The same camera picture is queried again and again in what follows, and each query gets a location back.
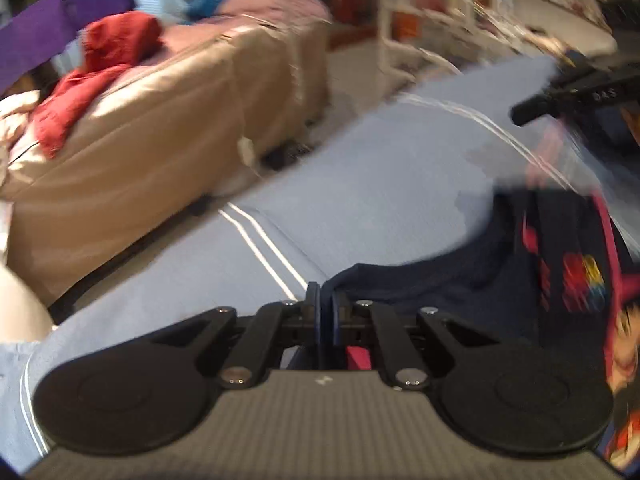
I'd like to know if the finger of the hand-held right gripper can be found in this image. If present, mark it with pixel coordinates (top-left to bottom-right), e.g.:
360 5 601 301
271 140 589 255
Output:
510 89 557 128

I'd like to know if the cream crumpled quilt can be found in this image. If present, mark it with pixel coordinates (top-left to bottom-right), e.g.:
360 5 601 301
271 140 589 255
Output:
0 91 42 173

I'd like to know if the pink blanket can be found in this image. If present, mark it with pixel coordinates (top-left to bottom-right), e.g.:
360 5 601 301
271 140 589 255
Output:
160 0 332 63

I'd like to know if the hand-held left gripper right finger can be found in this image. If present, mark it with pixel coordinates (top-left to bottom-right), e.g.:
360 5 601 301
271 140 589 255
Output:
330 291 502 392

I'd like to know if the purple cloth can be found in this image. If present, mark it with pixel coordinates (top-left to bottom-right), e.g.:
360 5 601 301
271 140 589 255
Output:
0 0 135 95

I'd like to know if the white rack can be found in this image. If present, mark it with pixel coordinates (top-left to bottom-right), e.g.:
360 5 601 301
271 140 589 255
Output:
377 0 507 80

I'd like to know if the red crumpled garment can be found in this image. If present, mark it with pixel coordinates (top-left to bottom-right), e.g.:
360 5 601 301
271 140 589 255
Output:
31 11 166 159

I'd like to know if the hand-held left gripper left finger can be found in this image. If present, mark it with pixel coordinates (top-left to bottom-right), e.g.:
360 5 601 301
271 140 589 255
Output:
148 282 322 391

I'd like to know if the navy printed small garment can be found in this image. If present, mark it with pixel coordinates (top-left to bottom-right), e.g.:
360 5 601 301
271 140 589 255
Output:
324 187 640 471

